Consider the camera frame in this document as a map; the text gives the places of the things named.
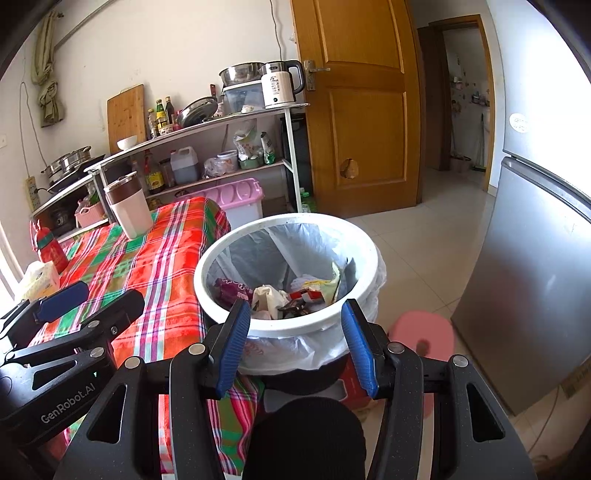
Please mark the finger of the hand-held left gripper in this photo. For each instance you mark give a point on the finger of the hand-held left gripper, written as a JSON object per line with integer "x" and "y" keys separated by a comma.
{"x": 62, "y": 300}
{"x": 101, "y": 323}

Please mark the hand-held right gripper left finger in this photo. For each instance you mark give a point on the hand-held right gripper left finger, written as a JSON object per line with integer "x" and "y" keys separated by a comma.
{"x": 233, "y": 350}

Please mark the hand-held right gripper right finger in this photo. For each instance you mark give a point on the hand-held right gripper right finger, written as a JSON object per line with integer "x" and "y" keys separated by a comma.
{"x": 360, "y": 350}

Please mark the white waste bin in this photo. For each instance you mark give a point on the white waste bin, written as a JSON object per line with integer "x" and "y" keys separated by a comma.
{"x": 277, "y": 330}

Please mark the purple snack wrapper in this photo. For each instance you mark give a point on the purple snack wrapper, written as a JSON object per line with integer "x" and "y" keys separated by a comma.
{"x": 233, "y": 290}

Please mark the clear bin liner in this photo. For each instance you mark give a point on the clear bin liner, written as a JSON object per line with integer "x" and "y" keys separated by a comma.
{"x": 286, "y": 249}

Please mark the yellow white tissue pack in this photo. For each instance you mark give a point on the yellow white tissue pack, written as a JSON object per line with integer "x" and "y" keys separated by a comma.
{"x": 39, "y": 281}

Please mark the red antler water bottle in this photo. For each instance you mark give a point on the red antler water bottle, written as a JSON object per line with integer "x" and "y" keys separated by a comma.
{"x": 51, "y": 251}

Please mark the pink plastic stool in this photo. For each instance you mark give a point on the pink plastic stool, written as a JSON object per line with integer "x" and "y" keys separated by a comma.
{"x": 422, "y": 332}

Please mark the plaid tablecloth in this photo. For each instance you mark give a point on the plaid tablecloth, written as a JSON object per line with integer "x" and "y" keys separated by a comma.
{"x": 161, "y": 277}

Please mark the black rice cooker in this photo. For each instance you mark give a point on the black rice cooker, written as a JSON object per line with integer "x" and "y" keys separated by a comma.
{"x": 63, "y": 217}

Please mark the pink basket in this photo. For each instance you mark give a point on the pink basket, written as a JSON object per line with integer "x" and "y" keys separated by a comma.
{"x": 90, "y": 214}

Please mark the low grey shelf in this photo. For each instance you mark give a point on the low grey shelf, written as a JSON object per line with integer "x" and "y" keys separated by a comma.
{"x": 60, "y": 194}

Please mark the white and brown lidded mug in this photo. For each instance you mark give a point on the white and brown lidded mug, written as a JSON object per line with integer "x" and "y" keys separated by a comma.
{"x": 129, "y": 212}

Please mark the white power strip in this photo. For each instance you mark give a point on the white power strip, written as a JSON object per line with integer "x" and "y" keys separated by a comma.
{"x": 33, "y": 193}

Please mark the black induction cooker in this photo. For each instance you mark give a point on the black induction cooker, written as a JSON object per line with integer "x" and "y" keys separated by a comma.
{"x": 74, "y": 177}

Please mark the steel steamer pot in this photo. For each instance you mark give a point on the steel steamer pot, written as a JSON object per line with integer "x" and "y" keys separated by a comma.
{"x": 67, "y": 161}

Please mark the pink lid storage box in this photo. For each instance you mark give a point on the pink lid storage box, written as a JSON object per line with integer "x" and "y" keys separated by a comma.
{"x": 235, "y": 198}

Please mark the green plastic bottle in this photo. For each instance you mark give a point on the green plastic bottle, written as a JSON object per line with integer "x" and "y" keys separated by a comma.
{"x": 306, "y": 201}

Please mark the white bowl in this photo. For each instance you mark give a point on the white bowl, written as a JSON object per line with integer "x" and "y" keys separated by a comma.
{"x": 127, "y": 143}

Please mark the plastic oil jug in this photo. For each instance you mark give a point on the plastic oil jug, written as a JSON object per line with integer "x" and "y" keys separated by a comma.
{"x": 184, "y": 166}

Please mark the bamboo cutting board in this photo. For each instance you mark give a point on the bamboo cutting board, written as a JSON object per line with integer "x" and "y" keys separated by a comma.
{"x": 126, "y": 115}

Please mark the small clear bottle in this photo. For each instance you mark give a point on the small clear bottle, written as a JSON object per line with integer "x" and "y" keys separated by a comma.
{"x": 152, "y": 125}

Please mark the silver refrigerator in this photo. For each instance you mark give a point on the silver refrigerator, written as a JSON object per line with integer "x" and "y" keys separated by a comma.
{"x": 531, "y": 254}

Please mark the green printed food bag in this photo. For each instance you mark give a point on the green printed food bag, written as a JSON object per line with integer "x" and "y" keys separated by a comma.
{"x": 251, "y": 145}

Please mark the white metal kitchen rack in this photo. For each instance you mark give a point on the white metal kitchen rack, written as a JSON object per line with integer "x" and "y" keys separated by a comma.
{"x": 291, "y": 152}

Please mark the green glass sauce bottle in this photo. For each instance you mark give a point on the green glass sauce bottle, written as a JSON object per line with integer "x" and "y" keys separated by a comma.
{"x": 161, "y": 117}

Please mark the hanging olive cloth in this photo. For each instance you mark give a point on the hanging olive cloth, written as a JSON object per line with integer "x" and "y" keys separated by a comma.
{"x": 48, "y": 83}

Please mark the dark sauce bottle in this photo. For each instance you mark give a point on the dark sauce bottle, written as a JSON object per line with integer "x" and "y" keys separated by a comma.
{"x": 170, "y": 110}

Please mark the steel frying pan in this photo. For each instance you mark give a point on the steel frying pan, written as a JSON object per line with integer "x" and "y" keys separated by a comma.
{"x": 196, "y": 110}

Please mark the wooden door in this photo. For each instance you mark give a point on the wooden door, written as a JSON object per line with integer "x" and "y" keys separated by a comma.
{"x": 364, "y": 115}

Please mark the clear plastic storage box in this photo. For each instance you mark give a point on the clear plastic storage box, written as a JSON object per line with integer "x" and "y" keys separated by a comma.
{"x": 242, "y": 97}

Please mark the white electric kettle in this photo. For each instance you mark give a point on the white electric kettle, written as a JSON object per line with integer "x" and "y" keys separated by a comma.
{"x": 279, "y": 87}

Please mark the steel mixing bowl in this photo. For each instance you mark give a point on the steel mixing bowl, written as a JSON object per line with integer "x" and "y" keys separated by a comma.
{"x": 241, "y": 73}

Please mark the wooden door frame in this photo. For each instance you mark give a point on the wooden door frame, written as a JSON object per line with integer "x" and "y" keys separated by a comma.
{"x": 487, "y": 92}

